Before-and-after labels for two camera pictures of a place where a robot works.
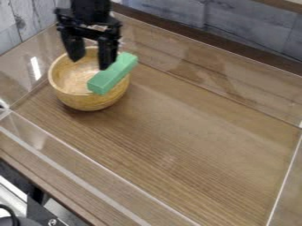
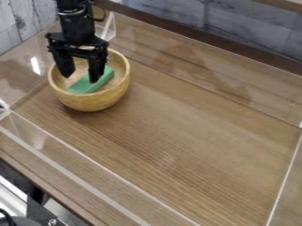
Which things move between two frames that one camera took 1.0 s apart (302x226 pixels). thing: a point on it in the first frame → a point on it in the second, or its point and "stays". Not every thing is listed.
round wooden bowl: (68, 78) stays
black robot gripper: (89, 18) → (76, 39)
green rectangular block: (101, 81) → (84, 86)
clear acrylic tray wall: (197, 150) stays
